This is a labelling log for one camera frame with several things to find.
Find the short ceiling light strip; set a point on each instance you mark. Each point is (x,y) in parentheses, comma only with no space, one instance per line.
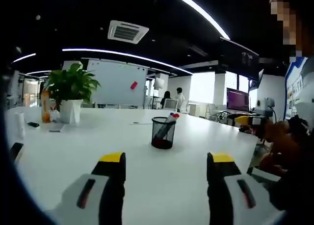
(24,57)

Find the long ceiling light strip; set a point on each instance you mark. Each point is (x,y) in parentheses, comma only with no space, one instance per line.
(201,11)

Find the blue cap whiteboard marker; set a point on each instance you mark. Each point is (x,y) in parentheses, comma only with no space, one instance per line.
(170,117)

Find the white small box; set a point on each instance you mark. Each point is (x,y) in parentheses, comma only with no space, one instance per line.
(20,124)

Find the white crumpled packet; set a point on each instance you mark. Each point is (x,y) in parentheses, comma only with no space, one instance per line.
(55,114)

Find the hanging dark screen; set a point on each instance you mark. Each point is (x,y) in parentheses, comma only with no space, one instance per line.
(256,80)

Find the black mesh pen holder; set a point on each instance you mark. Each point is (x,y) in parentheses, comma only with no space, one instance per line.
(163,141)

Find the person's right hand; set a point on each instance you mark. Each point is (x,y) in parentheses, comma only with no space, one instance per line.
(279,139)

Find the blue framed wall poster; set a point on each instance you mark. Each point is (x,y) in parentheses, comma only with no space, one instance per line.
(293,87)

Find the white whiteboard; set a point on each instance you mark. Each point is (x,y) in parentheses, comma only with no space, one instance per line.
(115,82)

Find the red whiteboard eraser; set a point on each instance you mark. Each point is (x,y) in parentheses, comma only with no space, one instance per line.
(133,84)

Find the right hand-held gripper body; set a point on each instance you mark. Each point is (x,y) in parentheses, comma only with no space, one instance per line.
(263,107)

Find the purple computer monitor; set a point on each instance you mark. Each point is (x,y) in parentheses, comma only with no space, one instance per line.
(237,100)

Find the curved ceiling light strip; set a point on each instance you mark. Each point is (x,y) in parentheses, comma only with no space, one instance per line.
(127,55)

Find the white office chair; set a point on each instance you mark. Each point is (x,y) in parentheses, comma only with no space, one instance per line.
(170,103)

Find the white plant pot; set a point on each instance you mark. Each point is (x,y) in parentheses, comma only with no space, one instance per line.
(70,111)

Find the green potted plant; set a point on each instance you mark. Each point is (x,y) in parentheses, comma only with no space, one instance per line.
(71,84)

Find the orange drink bottle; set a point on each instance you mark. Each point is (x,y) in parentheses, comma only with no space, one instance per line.
(45,107)

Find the ceiling air conditioner unit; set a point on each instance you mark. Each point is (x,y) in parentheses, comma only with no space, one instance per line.
(127,32)

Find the red cap whiteboard marker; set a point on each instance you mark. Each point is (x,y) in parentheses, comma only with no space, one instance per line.
(175,116)

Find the black chair back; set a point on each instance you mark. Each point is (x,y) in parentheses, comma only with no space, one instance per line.
(16,151)

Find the dark flat card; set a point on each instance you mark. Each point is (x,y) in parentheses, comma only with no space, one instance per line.
(54,131)

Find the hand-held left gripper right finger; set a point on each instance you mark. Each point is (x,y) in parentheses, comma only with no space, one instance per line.
(235,203)

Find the black phone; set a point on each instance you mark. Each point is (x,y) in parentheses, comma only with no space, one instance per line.
(33,124)

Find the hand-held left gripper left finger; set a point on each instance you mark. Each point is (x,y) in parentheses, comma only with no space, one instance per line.
(73,200)

